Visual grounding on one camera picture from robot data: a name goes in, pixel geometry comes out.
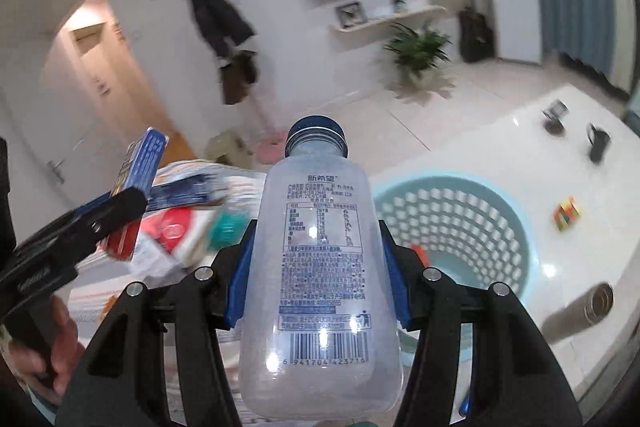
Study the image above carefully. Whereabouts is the framed butterfly picture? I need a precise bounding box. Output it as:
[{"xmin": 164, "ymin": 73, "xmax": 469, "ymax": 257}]
[{"xmin": 335, "ymin": 2, "xmax": 368, "ymax": 28}]

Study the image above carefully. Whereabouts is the phone stand on coaster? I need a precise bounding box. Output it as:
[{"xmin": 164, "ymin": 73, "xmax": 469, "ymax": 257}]
[{"xmin": 542, "ymin": 100, "xmax": 568, "ymax": 136}]

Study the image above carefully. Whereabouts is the teal packaged cloth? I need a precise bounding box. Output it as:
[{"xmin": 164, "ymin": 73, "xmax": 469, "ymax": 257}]
[{"xmin": 207, "ymin": 210, "xmax": 250, "ymax": 251}]

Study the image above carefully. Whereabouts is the blue white carton box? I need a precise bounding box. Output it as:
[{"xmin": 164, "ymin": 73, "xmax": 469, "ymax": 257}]
[{"xmin": 102, "ymin": 127, "xmax": 168, "ymax": 261}]

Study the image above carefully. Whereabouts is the pink coat rack stand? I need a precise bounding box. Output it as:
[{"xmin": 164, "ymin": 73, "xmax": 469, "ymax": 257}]
[{"xmin": 246, "ymin": 96, "xmax": 292, "ymax": 168}]

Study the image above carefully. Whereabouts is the green potted plant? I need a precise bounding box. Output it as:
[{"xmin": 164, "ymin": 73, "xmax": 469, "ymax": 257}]
[{"xmin": 384, "ymin": 22, "xmax": 451, "ymax": 88}]

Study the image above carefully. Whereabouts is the steel thermos flask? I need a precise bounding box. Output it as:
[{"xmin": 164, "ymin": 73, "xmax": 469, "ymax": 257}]
[{"xmin": 540, "ymin": 282, "xmax": 614, "ymax": 345}]

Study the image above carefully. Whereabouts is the red white paper cup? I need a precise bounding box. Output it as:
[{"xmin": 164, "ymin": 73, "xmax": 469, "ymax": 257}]
[{"xmin": 141, "ymin": 207, "xmax": 216, "ymax": 265}]

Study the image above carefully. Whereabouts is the white interior door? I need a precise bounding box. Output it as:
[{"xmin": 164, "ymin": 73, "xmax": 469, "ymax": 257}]
[{"xmin": 1, "ymin": 45, "xmax": 122, "ymax": 239}]

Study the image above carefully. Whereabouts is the black mug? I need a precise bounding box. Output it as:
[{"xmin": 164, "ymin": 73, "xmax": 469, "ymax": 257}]
[{"xmin": 587, "ymin": 124, "xmax": 611, "ymax": 165}]

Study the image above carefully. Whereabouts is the black hanging coat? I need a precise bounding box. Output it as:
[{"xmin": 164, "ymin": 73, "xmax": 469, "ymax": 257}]
[{"xmin": 190, "ymin": 0, "xmax": 255, "ymax": 60}]

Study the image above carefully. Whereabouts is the beige small stool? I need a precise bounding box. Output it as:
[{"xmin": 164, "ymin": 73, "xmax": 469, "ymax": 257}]
[{"xmin": 205, "ymin": 129, "xmax": 253, "ymax": 169}]

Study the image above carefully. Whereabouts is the colourful puzzle cube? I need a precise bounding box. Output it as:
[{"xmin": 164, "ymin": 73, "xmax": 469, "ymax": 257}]
[{"xmin": 553, "ymin": 196, "xmax": 582, "ymax": 232}]

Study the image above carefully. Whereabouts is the brown hanging handbag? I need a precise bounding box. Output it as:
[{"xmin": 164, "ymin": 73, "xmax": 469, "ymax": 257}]
[{"xmin": 220, "ymin": 50, "xmax": 258, "ymax": 106}]

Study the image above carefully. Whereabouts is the person's left hand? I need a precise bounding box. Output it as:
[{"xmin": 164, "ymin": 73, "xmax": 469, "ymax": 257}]
[{"xmin": 8, "ymin": 294, "xmax": 85, "ymax": 407}]

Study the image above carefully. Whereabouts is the translucent plastic milk bottle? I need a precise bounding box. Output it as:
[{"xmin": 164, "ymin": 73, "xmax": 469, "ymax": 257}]
[{"xmin": 240, "ymin": 115, "xmax": 404, "ymax": 421}]

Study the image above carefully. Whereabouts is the black acoustic guitar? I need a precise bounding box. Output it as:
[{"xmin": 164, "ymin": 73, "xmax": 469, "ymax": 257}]
[{"xmin": 459, "ymin": 6, "xmax": 495, "ymax": 63}]

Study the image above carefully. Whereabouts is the white curved wall shelf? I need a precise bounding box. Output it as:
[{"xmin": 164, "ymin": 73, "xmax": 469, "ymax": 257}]
[{"xmin": 331, "ymin": 5, "xmax": 448, "ymax": 34}]

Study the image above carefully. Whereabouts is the light blue laundry basket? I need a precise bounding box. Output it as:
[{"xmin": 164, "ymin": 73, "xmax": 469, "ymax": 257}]
[{"xmin": 373, "ymin": 172, "xmax": 538, "ymax": 303}]

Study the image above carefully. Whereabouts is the heart pattern plastic bag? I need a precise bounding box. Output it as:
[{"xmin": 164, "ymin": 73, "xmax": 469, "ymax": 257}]
[{"xmin": 129, "ymin": 169, "xmax": 264, "ymax": 285}]

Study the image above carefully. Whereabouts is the blue silver snack bag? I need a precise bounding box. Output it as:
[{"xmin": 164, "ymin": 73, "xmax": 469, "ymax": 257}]
[{"xmin": 146, "ymin": 174, "xmax": 227, "ymax": 213}]

